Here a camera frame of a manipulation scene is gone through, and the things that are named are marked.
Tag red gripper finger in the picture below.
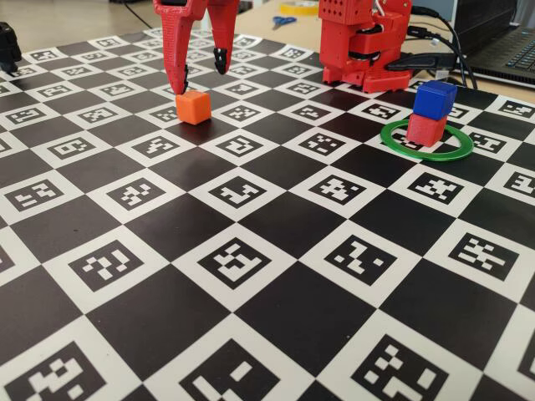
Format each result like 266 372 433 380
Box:
207 0 240 76
153 0 208 95

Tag orange cube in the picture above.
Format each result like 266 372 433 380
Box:
175 90 212 125

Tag blue cube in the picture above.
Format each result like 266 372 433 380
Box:
413 80 457 121

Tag red cube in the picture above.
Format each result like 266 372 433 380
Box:
406 112 447 147

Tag yellow tape roll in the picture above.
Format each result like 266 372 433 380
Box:
279 0 318 17

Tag black power plug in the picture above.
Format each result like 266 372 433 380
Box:
386 53 455 71

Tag black white marker checkerboard mat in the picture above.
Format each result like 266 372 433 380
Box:
0 27 535 401

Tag black laptop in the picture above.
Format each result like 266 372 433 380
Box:
453 0 535 87

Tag thin dark floor cable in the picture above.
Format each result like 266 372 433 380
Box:
120 0 155 30

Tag blue handled scissors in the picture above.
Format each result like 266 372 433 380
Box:
271 15 298 31

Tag black camera device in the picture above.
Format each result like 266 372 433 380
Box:
0 23 23 77

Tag black base cable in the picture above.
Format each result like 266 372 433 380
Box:
407 7 479 90

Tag green ring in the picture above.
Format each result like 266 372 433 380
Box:
380 119 475 162

